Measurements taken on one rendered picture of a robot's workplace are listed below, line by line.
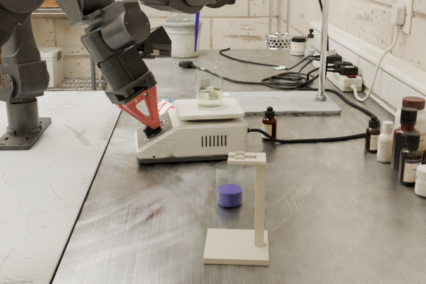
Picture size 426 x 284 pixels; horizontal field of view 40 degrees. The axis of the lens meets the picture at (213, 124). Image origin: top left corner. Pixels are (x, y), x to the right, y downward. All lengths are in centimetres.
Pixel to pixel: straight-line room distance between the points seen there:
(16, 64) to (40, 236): 45
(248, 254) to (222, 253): 3
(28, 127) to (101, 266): 56
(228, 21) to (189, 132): 245
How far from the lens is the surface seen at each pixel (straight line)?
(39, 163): 110
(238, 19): 346
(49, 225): 85
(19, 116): 123
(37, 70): 121
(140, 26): 97
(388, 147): 109
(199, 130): 104
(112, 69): 102
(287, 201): 90
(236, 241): 77
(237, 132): 105
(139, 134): 112
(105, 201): 91
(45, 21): 354
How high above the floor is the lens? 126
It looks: 16 degrees down
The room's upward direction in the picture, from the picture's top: straight up
